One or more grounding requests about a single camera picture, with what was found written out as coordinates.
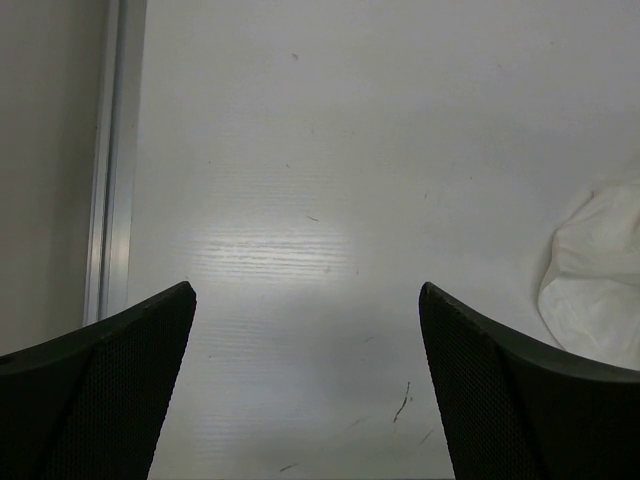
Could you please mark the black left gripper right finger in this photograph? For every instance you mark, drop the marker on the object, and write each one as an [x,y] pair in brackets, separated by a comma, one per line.
[513,407]

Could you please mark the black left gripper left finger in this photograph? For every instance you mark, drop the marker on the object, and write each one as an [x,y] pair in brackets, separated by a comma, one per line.
[91,404]

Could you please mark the white pleated skirt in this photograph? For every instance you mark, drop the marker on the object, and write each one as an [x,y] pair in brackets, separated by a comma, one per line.
[589,296]

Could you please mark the aluminium table edge rail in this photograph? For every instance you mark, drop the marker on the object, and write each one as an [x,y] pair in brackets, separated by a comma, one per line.
[107,266]

